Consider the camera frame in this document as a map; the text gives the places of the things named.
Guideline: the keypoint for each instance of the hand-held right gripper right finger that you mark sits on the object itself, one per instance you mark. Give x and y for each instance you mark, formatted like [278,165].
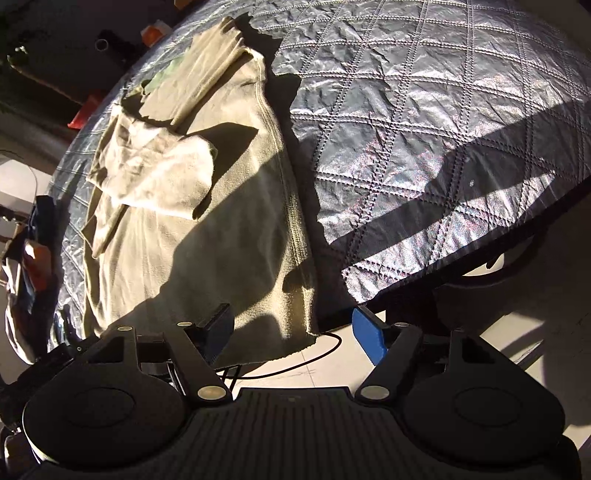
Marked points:
[369,332]

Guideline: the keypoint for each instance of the green tree in red pot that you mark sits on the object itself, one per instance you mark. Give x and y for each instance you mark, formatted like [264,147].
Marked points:
[85,115]

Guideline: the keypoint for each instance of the black speaker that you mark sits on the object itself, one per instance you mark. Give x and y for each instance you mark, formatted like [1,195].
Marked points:
[115,46]

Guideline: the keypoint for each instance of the orange and white box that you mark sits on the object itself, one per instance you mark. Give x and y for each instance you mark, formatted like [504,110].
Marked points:
[152,37]

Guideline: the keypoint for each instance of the beige towel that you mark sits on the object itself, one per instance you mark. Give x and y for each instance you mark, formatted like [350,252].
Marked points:
[184,221]

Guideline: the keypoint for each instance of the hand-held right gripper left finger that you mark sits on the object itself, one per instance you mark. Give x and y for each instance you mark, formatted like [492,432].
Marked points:
[219,324]

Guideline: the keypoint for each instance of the grey quilted bedspread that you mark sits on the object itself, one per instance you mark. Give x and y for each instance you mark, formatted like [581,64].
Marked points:
[415,138]

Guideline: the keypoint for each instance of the orange and beige garment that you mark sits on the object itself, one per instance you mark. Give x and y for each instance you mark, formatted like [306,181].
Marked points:
[36,265]

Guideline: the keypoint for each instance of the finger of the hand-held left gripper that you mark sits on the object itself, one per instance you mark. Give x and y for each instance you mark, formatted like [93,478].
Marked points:
[69,333]

